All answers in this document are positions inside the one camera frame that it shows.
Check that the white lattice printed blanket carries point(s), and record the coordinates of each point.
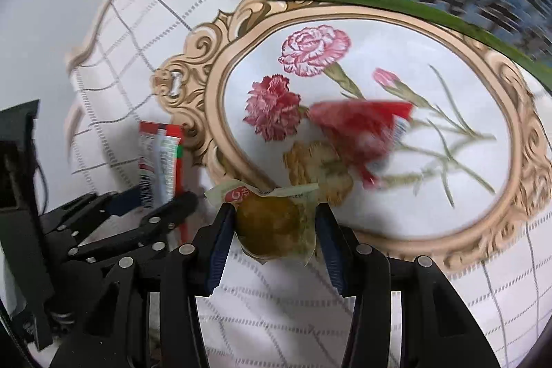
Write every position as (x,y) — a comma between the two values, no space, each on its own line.
(388,200)

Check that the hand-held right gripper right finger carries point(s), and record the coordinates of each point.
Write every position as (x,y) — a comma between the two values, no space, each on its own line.
(334,256)

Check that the brown braised egg packet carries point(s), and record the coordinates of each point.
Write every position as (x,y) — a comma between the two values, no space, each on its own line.
(269,225)

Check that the red triangular snack packet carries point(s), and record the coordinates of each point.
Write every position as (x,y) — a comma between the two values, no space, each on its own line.
(353,131)

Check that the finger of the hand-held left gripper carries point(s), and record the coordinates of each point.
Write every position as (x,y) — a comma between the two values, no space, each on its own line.
(125,202)
(177,210)

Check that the red white long snack packet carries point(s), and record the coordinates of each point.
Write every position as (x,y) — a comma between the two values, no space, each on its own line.
(157,152)

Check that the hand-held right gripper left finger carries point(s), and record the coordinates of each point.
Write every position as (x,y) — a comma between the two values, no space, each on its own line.
(218,251)

